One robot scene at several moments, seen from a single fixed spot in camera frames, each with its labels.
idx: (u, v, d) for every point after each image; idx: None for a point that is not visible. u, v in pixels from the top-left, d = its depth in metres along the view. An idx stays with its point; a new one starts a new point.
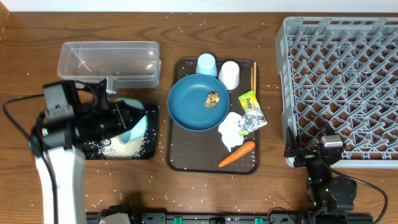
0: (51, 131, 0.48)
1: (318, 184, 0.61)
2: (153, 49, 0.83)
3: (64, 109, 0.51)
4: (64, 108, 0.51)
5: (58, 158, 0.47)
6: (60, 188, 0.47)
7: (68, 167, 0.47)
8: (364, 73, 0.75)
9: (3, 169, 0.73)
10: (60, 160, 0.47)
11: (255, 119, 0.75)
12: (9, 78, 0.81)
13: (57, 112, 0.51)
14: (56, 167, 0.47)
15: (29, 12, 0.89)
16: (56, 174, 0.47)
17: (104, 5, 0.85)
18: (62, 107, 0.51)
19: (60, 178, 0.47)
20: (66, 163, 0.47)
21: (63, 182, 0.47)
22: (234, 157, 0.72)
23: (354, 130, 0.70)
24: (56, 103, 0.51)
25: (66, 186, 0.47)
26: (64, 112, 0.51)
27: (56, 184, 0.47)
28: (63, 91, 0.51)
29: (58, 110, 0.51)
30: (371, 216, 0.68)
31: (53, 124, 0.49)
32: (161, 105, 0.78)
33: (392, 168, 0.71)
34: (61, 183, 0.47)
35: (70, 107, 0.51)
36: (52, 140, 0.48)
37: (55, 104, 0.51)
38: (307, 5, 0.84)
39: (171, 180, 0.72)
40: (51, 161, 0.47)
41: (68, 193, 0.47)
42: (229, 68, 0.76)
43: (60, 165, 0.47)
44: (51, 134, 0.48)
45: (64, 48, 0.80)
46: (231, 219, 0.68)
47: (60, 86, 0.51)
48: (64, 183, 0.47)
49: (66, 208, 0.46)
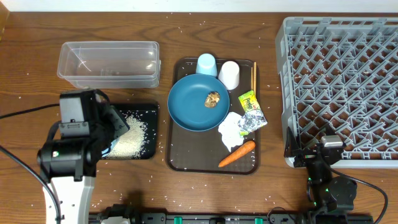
0: (62, 154, 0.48)
1: (318, 184, 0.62)
2: (153, 49, 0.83)
3: (78, 126, 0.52)
4: (79, 124, 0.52)
5: (66, 186, 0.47)
6: (64, 221, 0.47)
7: (74, 199, 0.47)
8: (364, 73, 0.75)
9: (3, 169, 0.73)
10: (68, 190, 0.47)
11: (255, 119, 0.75)
12: (9, 78, 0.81)
13: (71, 127, 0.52)
14: (63, 197, 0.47)
15: (29, 12, 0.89)
16: (62, 206, 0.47)
17: (104, 5, 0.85)
18: (76, 122, 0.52)
19: (65, 210, 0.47)
20: (74, 195, 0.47)
21: (69, 215, 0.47)
22: (234, 157, 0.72)
23: (354, 130, 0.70)
24: (73, 117, 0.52)
25: (71, 219, 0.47)
26: (78, 129, 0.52)
27: (61, 216, 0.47)
28: (79, 104, 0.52)
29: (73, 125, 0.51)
30: (371, 216, 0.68)
31: (66, 145, 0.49)
32: (161, 105, 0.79)
33: (392, 168, 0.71)
34: (66, 216, 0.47)
35: (86, 123, 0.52)
36: (63, 162, 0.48)
37: (71, 118, 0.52)
38: (307, 5, 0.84)
39: (171, 180, 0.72)
40: (59, 189, 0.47)
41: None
42: (229, 68, 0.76)
43: (66, 196, 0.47)
44: (63, 154, 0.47)
45: (64, 48, 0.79)
46: (231, 219, 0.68)
47: (76, 98, 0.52)
48: (69, 216, 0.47)
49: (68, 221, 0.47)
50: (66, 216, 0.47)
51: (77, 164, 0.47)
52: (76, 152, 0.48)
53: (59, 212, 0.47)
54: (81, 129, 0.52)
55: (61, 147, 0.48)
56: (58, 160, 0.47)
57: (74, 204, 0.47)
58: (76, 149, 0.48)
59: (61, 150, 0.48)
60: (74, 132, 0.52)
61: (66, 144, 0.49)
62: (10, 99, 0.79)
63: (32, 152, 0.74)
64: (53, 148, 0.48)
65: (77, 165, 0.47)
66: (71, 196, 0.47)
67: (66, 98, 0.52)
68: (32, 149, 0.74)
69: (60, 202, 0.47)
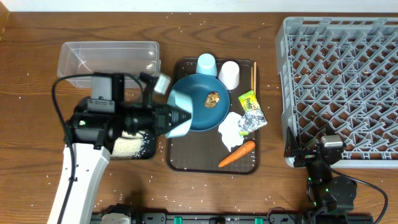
0: (87, 127, 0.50)
1: (318, 184, 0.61)
2: (153, 49, 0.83)
3: (106, 103, 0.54)
4: (106, 102, 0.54)
5: (86, 152, 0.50)
6: (76, 184, 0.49)
7: (89, 166, 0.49)
8: (364, 73, 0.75)
9: (3, 169, 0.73)
10: (86, 155, 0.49)
11: (255, 119, 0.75)
12: (9, 78, 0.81)
13: (99, 103, 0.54)
14: (80, 160, 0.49)
15: (29, 13, 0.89)
16: (77, 170, 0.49)
17: (104, 5, 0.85)
18: (104, 99, 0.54)
19: (79, 174, 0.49)
20: (90, 162, 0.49)
21: (82, 179, 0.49)
22: (234, 157, 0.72)
23: (354, 130, 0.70)
24: (102, 95, 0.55)
25: (82, 185, 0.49)
26: (105, 106, 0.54)
27: (74, 178, 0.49)
28: (110, 84, 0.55)
29: (101, 101, 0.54)
30: (371, 216, 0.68)
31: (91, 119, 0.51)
32: None
33: (392, 168, 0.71)
34: (79, 180, 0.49)
35: (112, 103, 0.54)
36: (87, 132, 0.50)
37: (100, 96, 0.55)
38: (307, 5, 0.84)
39: (171, 180, 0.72)
40: (78, 152, 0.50)
41: (81, 193, 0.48)
42: (229, 68, 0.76)
43: (84, 160, 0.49)
44: (89, 125, 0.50)
45: (64, 48, 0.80)
46: (231, 219, 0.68)
47: (109, 78, 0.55)
48: (82, 181, 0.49)
49: (79, 188, 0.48)
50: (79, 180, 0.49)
51: (100, 135, 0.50)
52: (100, 125, 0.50)
53: (74, 173, 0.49)
54: (109, 107, 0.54)
55: (89, 118, 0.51)
56: (83, 128, 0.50)
57: (89, 170, 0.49)
58: (101, 121, 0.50)
59: (89, 121, 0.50)
60: (102, 109, 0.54)
61: (94, 117, 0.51)
62: (10, 99, 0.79)
63: (32, 153, 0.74)
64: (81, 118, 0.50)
65: (100, 135, 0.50)
66: (88, 162, 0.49)
67: (99, 77, 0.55)
68: (32, 149, 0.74)
69: (76, 165, 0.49)
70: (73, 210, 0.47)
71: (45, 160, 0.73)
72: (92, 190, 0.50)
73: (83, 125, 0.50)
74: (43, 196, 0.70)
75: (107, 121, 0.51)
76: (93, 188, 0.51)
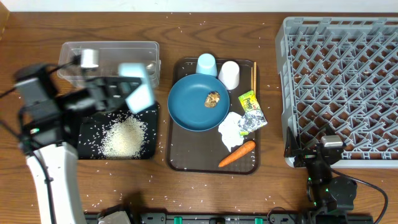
0: (41, 134, 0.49)
1: (318, 184, 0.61)
2: (153, 50, 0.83)
3: (46, 107, 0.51)
4: (46, 105, 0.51)
5: (50, 151, 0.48)
6: (54, 183, 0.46)
7: (60, 162, 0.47)
8: (364, 73, 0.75)
9: (3, 169, 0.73)
10: (51, 154, 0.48)
11: (255, 119, 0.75)
12: (9, 78, 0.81)
13: (37, 109, 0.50)
14: (48, 160, 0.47)
15: (29, 13, 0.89)
16: (49, 170, 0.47)
17: (104, 5, 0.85)
18: (41, 104, 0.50)
19: (53, 173, 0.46)
20: (57, 157, 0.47)
21: (57, 177, 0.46)
22: (234, 157, 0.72)
23: (355, 130, 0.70)
24: (35, 99, 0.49)
25: (60, 182, 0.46)
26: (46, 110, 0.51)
27: (48, 179, 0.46)
28: (35, 86, 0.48)
29: (38, 106, 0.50)
30: (371, 216, 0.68)
31: (43, 127, 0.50)
32: (160, 105, 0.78)
33: (392, 168, 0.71)
34: (55, 179, 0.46)
35: (51, 102, 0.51)
36: (42, 137, 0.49)
37: (35, 101, 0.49)
38: (307, 5, 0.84)
39: (171, 180, 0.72)
40: (43, 154, 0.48)
41: (63, 189, 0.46)
42: (229, 68, 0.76)
43: (53, 160, 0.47)
44: (41, 130, 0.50)
45: (64, 48, 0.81)
46: (231, 219, 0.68)
47: (33, 81, 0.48)
48: (58, 178, 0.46)
49: (58, 185, 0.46)
50: (55, 179, 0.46)
51: (58, 135, 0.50)
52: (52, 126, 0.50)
53: (46, 175, 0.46)
54: (50, 109, 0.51)
55: (38, 126, 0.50)
56: (38, 135, 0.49)
57: (60, 165, 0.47)
58: (51, 121, 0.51)
59: (40, 127, 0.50)
60: (44, 113, 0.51)
61: (42, 124, 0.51)
62: (10, 99, 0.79)
63: None
64: (30, 131, 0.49)
65: (58, 135, 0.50)
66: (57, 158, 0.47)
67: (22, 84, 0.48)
68: None
69: (46, 167, 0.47)
70: (60, 206, 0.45)
71: None
72: (72, 183, 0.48)
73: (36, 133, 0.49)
74: None
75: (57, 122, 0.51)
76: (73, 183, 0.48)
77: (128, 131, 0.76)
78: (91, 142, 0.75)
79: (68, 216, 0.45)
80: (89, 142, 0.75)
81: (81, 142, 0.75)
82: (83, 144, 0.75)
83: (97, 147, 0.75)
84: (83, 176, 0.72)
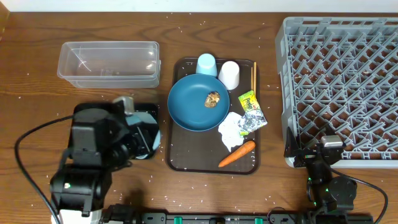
0: (74, 190, 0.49)
1: (318, 184, 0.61)
2: (153, 49, 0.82)
3: (91, 154, 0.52)
4: (91, 153, 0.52)
5: (76, 216, 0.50)
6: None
7: None
8: (364, 73, 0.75)
9: (3, 169, 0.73)
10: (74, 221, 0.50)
11: (255, 119, 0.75)
12: (9, 78, 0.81)
13: (83, 155, 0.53)
14: None
15: (28, 13, 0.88)
16: None
17: (104, 5, 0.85)
18: (88, 152, 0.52)
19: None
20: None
21: None
22: (234, 157, 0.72)
23: (354, 130, 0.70)
24: (84, 147, 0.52)
25: None
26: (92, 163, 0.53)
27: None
28: (92, 134, 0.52)
29: (86, 152, 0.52)
30: (371, 216, 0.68)
31: (77, 180, 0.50)
32: (160, 105, 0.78)
33: (391, 168, 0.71)
34: None
35: (97, 153, 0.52)
36: (73, 194, 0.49)
37: (84, 147, 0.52)
38: (307, 5, 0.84)
39: (171, 180, 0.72)
40: (65, 214, 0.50)
41: None
42: (229, 68, 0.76)
43: None
44: (74, 183, 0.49)
45: (64, 48, 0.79)
46: (231, 219, 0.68)
47: (91, 128, 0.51)
48: None
49: None
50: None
51: (89, 194, 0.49)
52: (87, 185, 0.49)
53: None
54: (94, 159, 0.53)
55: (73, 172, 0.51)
56: (69, 191, 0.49)
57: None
58: (89, 177, 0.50)
59: (73, 181, 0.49)
60: (88, 162, 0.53)
61: (75, 173, 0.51)
62: (10, 100, 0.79)
63: (32, 153, 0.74)
64: (63, 180, 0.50)
65: (89, 197, 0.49)
66: None
67: (80, 128, 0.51)
68: (32, 149, 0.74)
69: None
70: None
71: (45, 160, 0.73)
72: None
73: (67, 189, 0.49)
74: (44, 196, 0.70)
75: (94, 178, 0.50)
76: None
77: None
78: None
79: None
80: None
81: None
82: None
83: None
84: None
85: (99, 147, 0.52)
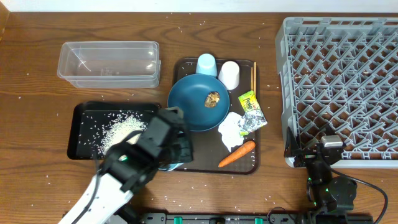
0: (126, 167, 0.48)
1: (318, 184, 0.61)
2: (153, 49, 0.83)
3: (154, 146, 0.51)
4: (155, 145, 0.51)
5: (113, 189, 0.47)
6: (89, 214, 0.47)
7: (107, 204, 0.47)
8: (364, 73, 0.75)
9: (3, 168, 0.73)
10: (109, 195, 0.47)
11: (255, 119, 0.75)
12: (9, 78, 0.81)
13: (146, 143, 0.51)
14: (102, 194, 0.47)
15: (29, 13, 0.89)
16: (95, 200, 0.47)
17: (104, 5, 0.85)
18: (153, 142, 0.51)
19: (94, 206, 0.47)
20: (112, 201, 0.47)
21: (95, 212, 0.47)
22: (234, 157, 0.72)
23: (354, 130, 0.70)
24: (152, 135, 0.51)
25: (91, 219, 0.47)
26: (150, 154, 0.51)
27: (88, 208, 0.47)
28: (165, 131, 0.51)
29: (151, 141, 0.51)
30: (371, 216, 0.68)
31: (132, 160, 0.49)
32: (160, 105, 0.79)
33: (392, 168, 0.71)
34: (91, 211, 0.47)
35: (159, 149, 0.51)
36: (122, 169, 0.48)
37: (151, 136, 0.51)
38: (307, 5, 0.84)
39: (171, 180, 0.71)
40: (106, 182, 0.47)
41: None
42: (229, 68, 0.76)
43: (106, 196, 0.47)
44: (129, 162, 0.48)
45: (64, 48, 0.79)
46: (231, 219, 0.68)
47: (168, 126, 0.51)
48: (94, 214, 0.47)
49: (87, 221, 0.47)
50: (92, 212, 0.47)
51: (134, 177, 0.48)
52: (137, 170, 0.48)
53: (89, 204, 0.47)
54: (153, 152, 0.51)
55: (133, 148, 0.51)
56: (121, 164, 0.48)
57: (106, 206, 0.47)
58: (143, 165, 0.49)
59: (129, 158, 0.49)
60: (146, 150, 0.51)
61: (132, 152, 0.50)
62: (10, 99, 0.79)
63: (33, 153, 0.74)
64: (122, 151, 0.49)
65: (133, 179, 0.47)
66: (109, 200, 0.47)
67: (158, 120, 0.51)
68: (33, 149, 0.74)
69: (95, 198, 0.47)
70: None
71: (45, 159, 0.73)
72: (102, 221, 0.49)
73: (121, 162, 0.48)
74: (43, 196, 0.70)
75: (144, 168, 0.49)
76: (105, 220, 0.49)
77: None
78: (91, 142, 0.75)
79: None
80: (89, 142, 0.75)
81: (81, 142, 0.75)
82: (83, 144, 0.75)
83: (97, 147, 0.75)
84: (83, 176, 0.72)
85: (164, 144, 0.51)
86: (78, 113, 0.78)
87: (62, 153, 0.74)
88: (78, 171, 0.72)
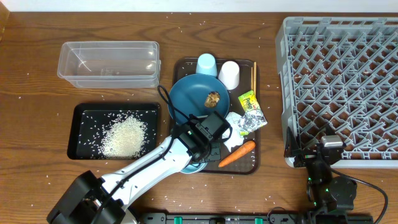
0: (188, 141, 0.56)
1: (318, 184, 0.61)
2: (153, 49, 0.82)
3: (208, 135, 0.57)
4: (208, 133, 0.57)
5: (181, 150, 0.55)
6: (163, 162, 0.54)
7: (177, 160, 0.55)
8: (364, 73, 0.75)
9: (3, 169, 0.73)
10: (181, 152, 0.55)
11: (255, 119, 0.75)
12: (9, 78, 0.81)
13: (201, 130, 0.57)
14: (173, 151, 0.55)
15: (28, 12, 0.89)
16: (168, 153, 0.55)
17: (104, 5, 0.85)
18: (208, 130, 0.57)
19: (168, 156, 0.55)
20: (181, 159, 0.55)
21: (167, 161, 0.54)
22: (234, 157, 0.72)
23: (354, 130, 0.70)
24: (208, 126, 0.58)
25: (158, 168, 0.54)
26: (204, 138, 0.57)
27: (163, 156, 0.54)
28: (219, 124, 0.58)
29: (206, 130, 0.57)
30: (371, 216, 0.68)
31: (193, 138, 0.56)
32: (160, 105, 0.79)
33: (391, 168, 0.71)
34: (163, 160, 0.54)
35: (210, 139, 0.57)
36: (185, 142, 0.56)
37: (207, 126, 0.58)
38: (307, 5, 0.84)
39: (171, 180, 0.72)
40: (176, 144, 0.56)
41: (156, 174, 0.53)
42: (229, 68, 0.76)
43: (177, 152, 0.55)
44: (191, 138, 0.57)
45: (64, 48, 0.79)
46: (231, 219, 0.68)
47: (222, 122, 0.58)
48: (166, 163, 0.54)
49: (157, 168, 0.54)
50: (165, 161, 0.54)
51: (194, 149, 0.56)
52: (196, 145, 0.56)
53: (166, 152, 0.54)
54: (204, 139, 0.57)
55: (194, 127, 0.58)
56: (186, 138, 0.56)
57: (176, 160, 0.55)
58: (199, 145, 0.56)
59: (191, 135, 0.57)
60: (201, 135, 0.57)
61: (192, 131, 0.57)
62: (10, 99, 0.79)
63: (33, 153, 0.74)
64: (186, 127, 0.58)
65: (192, 152, 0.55)
66: (180, 155, 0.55)
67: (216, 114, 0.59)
68: (33, 149, 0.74)
69: (168, 151, 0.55)
70: (141, 178, 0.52)
71: (45, 159, 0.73)
72: (165, 173, 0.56)
73: (187, 134, 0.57)
74: (44, 196, 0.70)
75: (201, 147, 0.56)
76: (163, 175, 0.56)
77: (137, 137, 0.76)
78: (91, 142, 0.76)
79: (137, 183, 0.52)
80: (89, 142, 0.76)
81: (81, 142, 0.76)
82: (83, 144, 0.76)
83: (97, 147, 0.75)
84: None
85: (216, 135, 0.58)
86: (78, 113, 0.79)
87: (62, 153, 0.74)
88: (78, 172, 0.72)
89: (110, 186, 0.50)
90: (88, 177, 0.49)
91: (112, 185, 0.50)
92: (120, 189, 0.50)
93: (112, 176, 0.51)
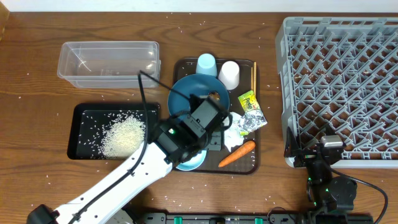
0: (171, 142, 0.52)
1: (318, 184, 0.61)
2: (153, 49, 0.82)
3: (198, 129, 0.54)
4: (199, 127, 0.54)
5: (158, 158, 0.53)
6: (131, 178, 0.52)
7: (150, 170, 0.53)
8: (364, 73, 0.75)
9: (3, 169, 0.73)
10: (155, 163, 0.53)
11: (255, 119, 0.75)
12: (9, 78, 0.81)
13: (191, 123, 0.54)
14: (147, 158, 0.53)
15: (28, 12, 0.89)
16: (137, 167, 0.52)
17: (104, 5, 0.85)
18: (199, 124, 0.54)
19: (138, 170, 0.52)
20: (155, 170, 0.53)
21: (136, 177, 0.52)
22: (234, 157, 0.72)
23: (354, 130, 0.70)
24: (199, 117, 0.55)
25: (124, 189, 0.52)
26: (193, 132, 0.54)
27: (132, 172, 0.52)
28: (213, 116, 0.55)
29: (198, 122, 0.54)
30: (371, 216, 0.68)
31: (178, 135, 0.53)
32: (160, 105, 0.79)
33: (392, 168, 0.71)
34: (129, 179, 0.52)
35: (202, 132, 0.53)
36: (169, 141, 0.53)
37: (198, 118, 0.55)
38: (307, 5, 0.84)
39: (171, 180, 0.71)
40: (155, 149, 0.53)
41: (121, 196, 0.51)
42: (229, 68, 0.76)
43: (150, 163, 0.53)
44: (175, 136, 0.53)
45: (64, 48, 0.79)
46: (231, 219, 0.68)
47: (214, 111, 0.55)
48: (133, 180, 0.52)
49: (120, 190, 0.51)
50: (134, 177, 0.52)
51: (178, 152, 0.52)
52: (182, 145, 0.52)
53: (134, 168, 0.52)
54: (195, 133, 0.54)
55: (181, 122, 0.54)
56: (169, 137, 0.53)
57: (148, 173, 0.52)
58: (185, 144, 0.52)
59: (176, 134, 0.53)
60: (191, 130, 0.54)
61: (177, 129, 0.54)
62: (10, 99, 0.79)
63: (32, 153, 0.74)
64: (171, 123, 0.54)
65: (176, 153, 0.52)
66: (153, 167, 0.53)
67: (208, 104, 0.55)
68: (32, 149, 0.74)
69: (140, 163, 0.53)
70: (103, 203, 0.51)
71: (45, 160, 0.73)
72: (136, 192, 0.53)
73: (169, 133, 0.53)
74: (43, 196, 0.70)
75: (188, 144, 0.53)
76: (135, 193, 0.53)
77: (136, 138, 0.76)
78: (91, 142, 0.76)
79: (97, 213, 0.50)
80: (89, 142, 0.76)
81: (81, 142, 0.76)
82: (83, 144, 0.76)
83: (97, 147, 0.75)
84: (83, 175, 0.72)
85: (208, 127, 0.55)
86: (78, 113, 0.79)
87: (61, 153, 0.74)
88: (77, 172, 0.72)
89: (67, 218, 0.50)
90: (41, 211, 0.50)
91: (69, 217, 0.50)
92: (77, 221, 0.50)
93: (69, 208, 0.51)
